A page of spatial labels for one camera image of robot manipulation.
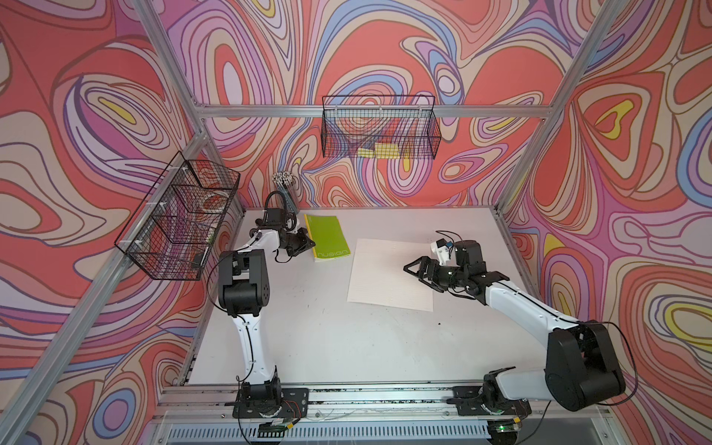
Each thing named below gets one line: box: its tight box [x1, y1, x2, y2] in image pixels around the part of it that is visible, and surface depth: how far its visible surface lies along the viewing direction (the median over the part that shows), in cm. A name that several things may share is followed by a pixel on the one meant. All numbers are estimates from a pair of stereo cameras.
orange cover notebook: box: [346, 238, 434, 313], surface depth 98 cm
